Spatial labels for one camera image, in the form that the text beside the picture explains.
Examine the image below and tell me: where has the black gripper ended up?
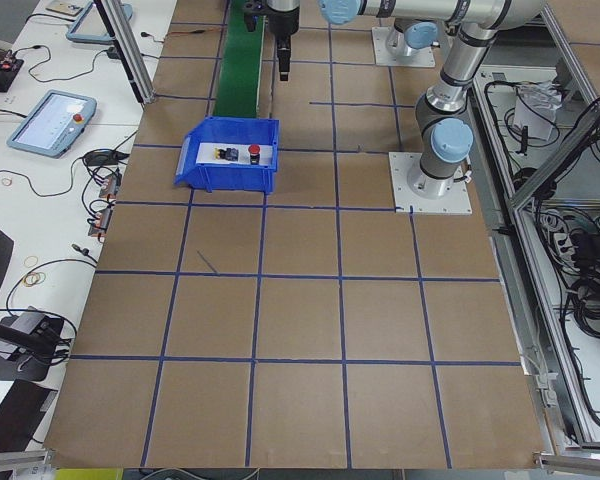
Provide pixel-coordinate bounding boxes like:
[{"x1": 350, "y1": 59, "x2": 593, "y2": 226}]
[{"x1": 242, "y1": 0, "x2": 300, "y2": 82}]

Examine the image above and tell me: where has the red mushroom push button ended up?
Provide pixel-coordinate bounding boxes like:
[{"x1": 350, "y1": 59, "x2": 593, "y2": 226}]
[{"x1": 248, "y1": 144, "x2": 261, "y2": 165}]

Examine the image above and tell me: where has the yellow mushroom push button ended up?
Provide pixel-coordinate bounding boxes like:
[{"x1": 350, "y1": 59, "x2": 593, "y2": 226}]
[{"x1": 214, "y1": 147, "x2": 239, "y2": 162}]

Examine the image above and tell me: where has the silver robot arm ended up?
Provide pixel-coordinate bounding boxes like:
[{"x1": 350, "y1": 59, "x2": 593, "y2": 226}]
[
  {"x1": 242, "y1": 0, "x2": 546, "y2": 116},
  {"x1": 385, "y1": 18, "x2": 438, "y2": 57}
]

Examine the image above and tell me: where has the green conveyor belt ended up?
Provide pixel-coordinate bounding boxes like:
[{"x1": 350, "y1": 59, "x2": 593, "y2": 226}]
[{"x1": 213, "y1": 1, "x2": 264, "y2": 118}]

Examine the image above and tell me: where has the left blue plastic bin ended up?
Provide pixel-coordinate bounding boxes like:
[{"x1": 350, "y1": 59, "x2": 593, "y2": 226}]
[{"x1": 174, "y1": 117, "x2": 279, "y2": 194}]

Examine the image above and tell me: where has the white foam pad left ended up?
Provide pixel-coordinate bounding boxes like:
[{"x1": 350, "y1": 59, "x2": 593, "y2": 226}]
[{"x1": 195, "y1": 142, "x2": 274, "y2": 166}]

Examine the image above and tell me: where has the far teach pendant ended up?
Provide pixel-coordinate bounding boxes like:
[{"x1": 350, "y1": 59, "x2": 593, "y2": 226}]
[{"x1": 66, "y1": 2, "x2": 112, "y2": 45}]

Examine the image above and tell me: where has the teach pendant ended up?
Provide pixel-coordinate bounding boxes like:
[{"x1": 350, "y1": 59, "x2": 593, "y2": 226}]
[
  {"x1": 6, "y1": 90, "x2": 97, "y2": 158},
  {"x1": 66, "y1": 2, "x2": 112, "y2": 45}
]

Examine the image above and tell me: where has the near teach pendant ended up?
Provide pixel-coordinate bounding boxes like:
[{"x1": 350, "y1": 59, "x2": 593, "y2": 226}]
[{"x1": 6, "y1": 90, "x2": 97, "y2": 158}]

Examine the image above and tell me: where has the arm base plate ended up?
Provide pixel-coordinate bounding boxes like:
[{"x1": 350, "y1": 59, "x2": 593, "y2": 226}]
[
  {"x1": 389, "y1": 152, "x2": 472, "y2": 215},
  {"x1": 372, "y1": 22, "x2": 438, "y2": 68}
]

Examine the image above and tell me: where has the aluminium frame post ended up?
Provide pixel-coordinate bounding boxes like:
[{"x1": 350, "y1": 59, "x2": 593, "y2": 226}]
[{"x1": 94, "y1": 0, "x2": 155, "y2": 105}]

